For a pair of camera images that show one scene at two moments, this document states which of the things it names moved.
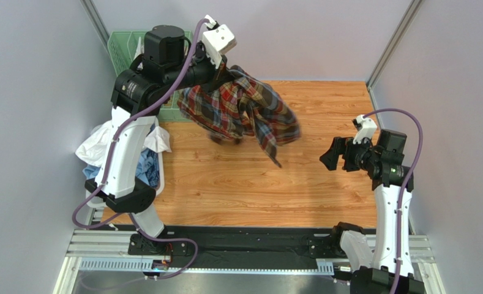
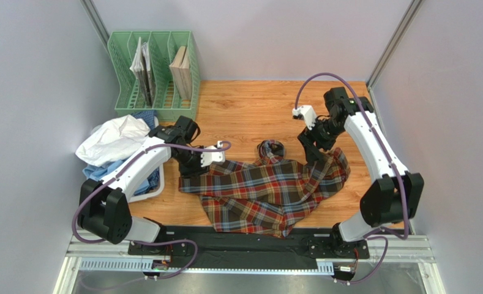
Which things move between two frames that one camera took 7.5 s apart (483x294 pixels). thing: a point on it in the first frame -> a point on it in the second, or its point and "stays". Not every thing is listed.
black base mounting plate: x=208 y=245 stays
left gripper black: x=216 y=77 -> x=195 y=170
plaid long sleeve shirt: x=241 y=107 -> x=267 y=196
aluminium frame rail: x=106 y=250 stays
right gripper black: x=348 y=154 -> x=308 y=141
